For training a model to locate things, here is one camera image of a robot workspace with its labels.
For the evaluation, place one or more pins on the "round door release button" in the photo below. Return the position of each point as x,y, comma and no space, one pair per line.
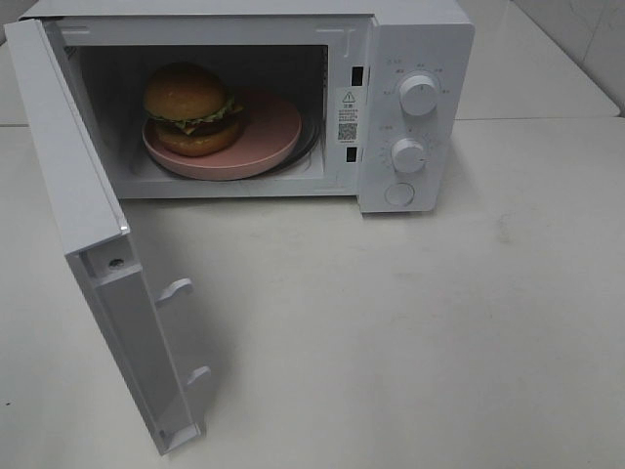
400,194

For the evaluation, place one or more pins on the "pink round plate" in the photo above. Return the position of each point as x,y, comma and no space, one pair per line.
271,128

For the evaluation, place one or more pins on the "toy hamburger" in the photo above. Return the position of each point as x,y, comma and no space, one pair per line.
190,110

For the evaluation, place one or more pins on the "white microwave door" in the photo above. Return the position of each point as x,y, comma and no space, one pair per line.
96,237

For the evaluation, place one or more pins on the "glass turntable tray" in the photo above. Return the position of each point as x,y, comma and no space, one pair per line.
308,138

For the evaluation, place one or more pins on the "white lower timer knob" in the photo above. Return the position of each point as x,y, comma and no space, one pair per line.
408,156

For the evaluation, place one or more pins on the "warning label sticker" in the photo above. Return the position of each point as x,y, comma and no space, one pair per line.
348,102

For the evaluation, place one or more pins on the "white microwave oven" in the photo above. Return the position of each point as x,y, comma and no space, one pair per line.
303,51

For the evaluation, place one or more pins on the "white upper power knob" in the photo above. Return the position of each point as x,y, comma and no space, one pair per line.
418,93

